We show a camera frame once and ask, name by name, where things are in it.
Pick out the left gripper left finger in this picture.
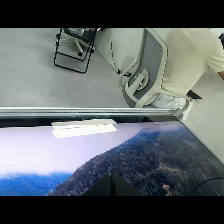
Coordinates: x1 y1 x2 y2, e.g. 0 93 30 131
81 173 114 197

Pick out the white grey office chair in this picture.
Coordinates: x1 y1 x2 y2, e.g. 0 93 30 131
117 28 195 122

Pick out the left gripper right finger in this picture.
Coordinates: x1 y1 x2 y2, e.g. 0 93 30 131
112 173 145 197

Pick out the black metal stand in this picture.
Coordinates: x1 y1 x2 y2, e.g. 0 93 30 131
53 28 100 75

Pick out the silver frame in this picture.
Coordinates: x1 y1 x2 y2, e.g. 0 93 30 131
0 106 188 122

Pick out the person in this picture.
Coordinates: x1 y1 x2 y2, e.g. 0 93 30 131
149 28 224 112

